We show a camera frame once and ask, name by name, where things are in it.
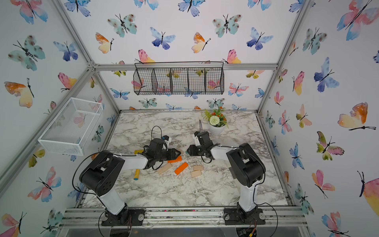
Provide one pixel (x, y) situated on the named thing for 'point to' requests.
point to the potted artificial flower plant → (217, 120)
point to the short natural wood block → (198, 168)
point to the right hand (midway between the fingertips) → (190, 149)
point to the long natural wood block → (164, 168)
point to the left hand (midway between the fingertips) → (180, 152)
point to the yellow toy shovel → (137, 171)
